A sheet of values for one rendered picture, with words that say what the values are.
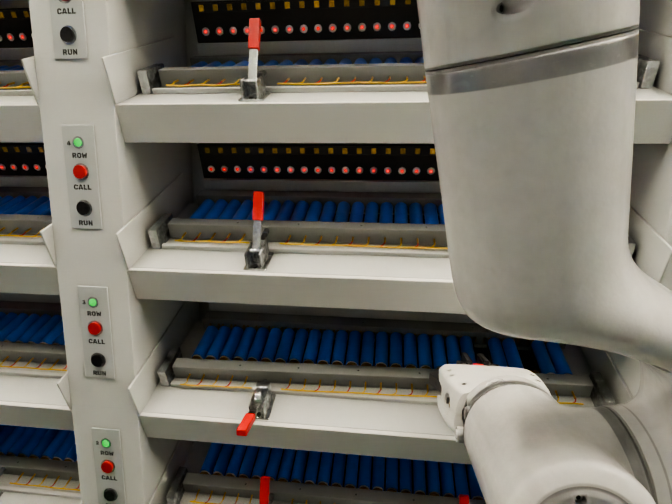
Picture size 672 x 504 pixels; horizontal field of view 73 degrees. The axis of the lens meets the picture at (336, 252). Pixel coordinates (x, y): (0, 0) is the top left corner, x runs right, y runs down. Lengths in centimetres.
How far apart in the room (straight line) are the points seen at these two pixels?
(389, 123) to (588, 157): 33
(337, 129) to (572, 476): 39
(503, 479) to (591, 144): 19
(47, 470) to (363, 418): 52
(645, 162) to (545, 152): 43
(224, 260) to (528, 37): 46
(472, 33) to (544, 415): 24
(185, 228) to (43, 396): 31
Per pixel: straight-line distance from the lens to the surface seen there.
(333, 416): 61
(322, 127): 52
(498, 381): 41
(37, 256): 71
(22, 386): 80
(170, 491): 78
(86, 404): 71
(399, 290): 53
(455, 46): 21
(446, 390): 47
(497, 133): 21
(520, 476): 29
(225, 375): 67
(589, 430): 34
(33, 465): 91
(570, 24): 20
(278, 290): 55
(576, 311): 24
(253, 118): 54
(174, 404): 67
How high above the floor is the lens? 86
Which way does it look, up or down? 10 degrees down
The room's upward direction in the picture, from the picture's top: 1 degrees clockwise
